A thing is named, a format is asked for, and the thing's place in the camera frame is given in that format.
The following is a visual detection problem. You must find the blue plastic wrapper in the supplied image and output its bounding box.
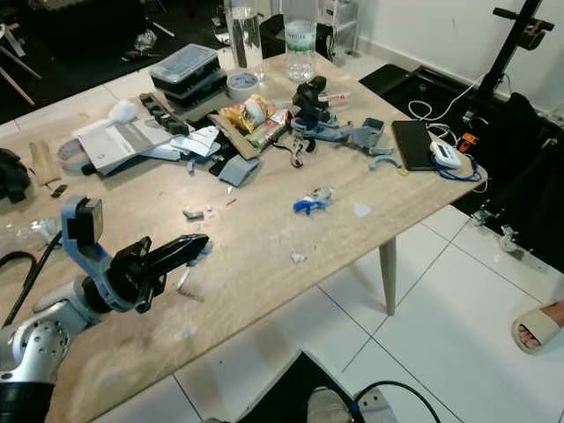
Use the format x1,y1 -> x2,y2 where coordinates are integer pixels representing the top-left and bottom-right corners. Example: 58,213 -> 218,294
292,186 -> 337,216

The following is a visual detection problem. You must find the clear plastic water bottle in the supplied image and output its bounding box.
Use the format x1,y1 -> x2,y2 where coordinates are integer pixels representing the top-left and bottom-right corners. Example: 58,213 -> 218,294
225,0 -> 265,80

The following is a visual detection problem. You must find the grey printed wedge part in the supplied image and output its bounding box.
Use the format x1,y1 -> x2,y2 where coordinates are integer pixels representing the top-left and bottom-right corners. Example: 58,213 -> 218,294
217,156 -> 262,189

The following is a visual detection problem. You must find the grey tape roll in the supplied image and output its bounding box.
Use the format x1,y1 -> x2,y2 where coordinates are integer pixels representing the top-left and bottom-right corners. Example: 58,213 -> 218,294
56,138 -> 85,169

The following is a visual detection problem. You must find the white fluffy ball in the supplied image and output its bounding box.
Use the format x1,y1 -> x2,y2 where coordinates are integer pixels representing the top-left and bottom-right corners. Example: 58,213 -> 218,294
109,100 -> 140,125

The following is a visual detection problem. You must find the brown paper sleeve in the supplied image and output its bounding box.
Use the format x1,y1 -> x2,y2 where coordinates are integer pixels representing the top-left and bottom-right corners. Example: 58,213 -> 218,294
30,138 -> 62,187

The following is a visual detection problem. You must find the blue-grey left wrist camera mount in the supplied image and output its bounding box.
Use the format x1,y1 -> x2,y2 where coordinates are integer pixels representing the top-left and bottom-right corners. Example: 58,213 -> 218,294
60,196 -> 137,315

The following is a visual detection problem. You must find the black metal stand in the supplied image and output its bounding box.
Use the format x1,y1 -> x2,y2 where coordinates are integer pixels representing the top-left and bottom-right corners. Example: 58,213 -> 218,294
461,0 -> 549,122

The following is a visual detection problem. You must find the grey robot foot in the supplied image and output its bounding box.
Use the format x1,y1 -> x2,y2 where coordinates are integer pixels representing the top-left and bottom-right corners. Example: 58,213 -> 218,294
303,386 -> 351,423

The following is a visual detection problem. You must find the black floor cable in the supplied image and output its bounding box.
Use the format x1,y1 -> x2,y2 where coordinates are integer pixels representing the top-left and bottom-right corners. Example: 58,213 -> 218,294
351,380 -> 442,423

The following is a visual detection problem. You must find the crumpled clear plastic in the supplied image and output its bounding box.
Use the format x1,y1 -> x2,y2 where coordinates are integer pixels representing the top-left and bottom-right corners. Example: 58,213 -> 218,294
11,218 -> 63,247

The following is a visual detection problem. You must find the black cloth-wrapped object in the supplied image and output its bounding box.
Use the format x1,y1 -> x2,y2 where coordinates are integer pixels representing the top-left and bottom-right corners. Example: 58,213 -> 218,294
0,147 -> 33,204

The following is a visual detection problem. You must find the white handheld device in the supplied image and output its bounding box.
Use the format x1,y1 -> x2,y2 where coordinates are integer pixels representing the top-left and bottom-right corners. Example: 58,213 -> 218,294
427,130 -> 464,171

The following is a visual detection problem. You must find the grey white booklet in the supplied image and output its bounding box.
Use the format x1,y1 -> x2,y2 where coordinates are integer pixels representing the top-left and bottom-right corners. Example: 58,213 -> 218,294
72,117 -> 170,174

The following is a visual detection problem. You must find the white cable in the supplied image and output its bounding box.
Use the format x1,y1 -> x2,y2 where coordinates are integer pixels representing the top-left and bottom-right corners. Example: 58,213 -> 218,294
409,74 -> 487,122

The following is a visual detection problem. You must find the person foot beige sandal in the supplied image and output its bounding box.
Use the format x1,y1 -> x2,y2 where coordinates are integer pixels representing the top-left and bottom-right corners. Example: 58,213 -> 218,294
510,299 -> 564,356

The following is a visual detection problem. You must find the black floor mat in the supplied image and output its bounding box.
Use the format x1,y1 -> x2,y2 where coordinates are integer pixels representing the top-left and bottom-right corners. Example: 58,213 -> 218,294
356,61 -> 496,117
232,350 -> 364,423

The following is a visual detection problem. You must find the black spare gripper tool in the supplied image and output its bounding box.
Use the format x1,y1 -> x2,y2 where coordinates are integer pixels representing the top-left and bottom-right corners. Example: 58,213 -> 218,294
294,76 -> 330,126

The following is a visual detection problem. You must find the wooden table leg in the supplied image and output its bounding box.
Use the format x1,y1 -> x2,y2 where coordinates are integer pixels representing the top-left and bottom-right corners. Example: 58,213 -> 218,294
378,236 -> 398,317

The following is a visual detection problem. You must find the black container clear lid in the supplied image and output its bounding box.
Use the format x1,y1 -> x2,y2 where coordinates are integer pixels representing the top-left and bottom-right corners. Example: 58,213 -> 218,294
159,73 -> 223,110
149,44 -> 219,87

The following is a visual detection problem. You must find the black fabric bag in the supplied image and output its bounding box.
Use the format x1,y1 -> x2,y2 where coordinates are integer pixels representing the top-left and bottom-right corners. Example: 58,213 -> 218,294
448,88 -> 564,258

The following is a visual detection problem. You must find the black tablet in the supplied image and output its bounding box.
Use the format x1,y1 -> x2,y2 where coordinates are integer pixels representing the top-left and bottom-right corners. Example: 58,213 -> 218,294
391,119 -> 438,172

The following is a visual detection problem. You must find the black toothed track part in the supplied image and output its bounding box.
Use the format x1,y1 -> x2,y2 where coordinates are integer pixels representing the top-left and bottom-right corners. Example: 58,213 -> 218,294
137,92 -> 191,136

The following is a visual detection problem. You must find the yellow snack packet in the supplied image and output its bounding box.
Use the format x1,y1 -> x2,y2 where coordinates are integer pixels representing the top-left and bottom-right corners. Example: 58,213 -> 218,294
219,93 -> 275,134

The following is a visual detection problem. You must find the folded white paper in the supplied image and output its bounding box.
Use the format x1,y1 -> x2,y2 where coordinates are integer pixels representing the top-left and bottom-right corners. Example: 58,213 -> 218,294
162,125 -> 220,162

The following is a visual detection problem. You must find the green label water bottle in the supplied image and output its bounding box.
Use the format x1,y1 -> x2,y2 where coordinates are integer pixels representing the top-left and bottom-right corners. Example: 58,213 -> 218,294
283,0 -> 319,84

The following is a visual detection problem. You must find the blue lanyard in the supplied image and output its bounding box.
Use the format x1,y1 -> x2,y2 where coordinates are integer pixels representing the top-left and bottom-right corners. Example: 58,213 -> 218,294
436,159 -> 486,184

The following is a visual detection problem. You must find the black curved hook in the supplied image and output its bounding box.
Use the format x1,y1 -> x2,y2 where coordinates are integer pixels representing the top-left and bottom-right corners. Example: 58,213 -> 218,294
0,250 -> 38,276

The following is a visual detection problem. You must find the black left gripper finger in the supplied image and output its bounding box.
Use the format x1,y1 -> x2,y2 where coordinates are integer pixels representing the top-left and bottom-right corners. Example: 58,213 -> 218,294
152,250 -> 202,279
148,234 -> 212,258

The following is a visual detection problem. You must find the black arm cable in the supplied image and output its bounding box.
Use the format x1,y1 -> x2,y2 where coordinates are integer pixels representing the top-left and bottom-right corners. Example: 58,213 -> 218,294
0,231 -> 68,329

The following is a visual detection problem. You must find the green red snack packet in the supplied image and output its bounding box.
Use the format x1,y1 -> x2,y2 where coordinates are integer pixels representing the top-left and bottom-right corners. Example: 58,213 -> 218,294
250,109 -> 293,150

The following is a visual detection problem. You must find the blue-grey printed bracket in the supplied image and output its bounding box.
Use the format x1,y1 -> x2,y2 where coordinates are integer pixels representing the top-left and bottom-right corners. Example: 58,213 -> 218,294
290,116 -> 386,152

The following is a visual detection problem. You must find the white tape roll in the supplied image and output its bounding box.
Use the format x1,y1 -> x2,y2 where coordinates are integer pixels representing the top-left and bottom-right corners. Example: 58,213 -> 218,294
226,72 -> 262,100

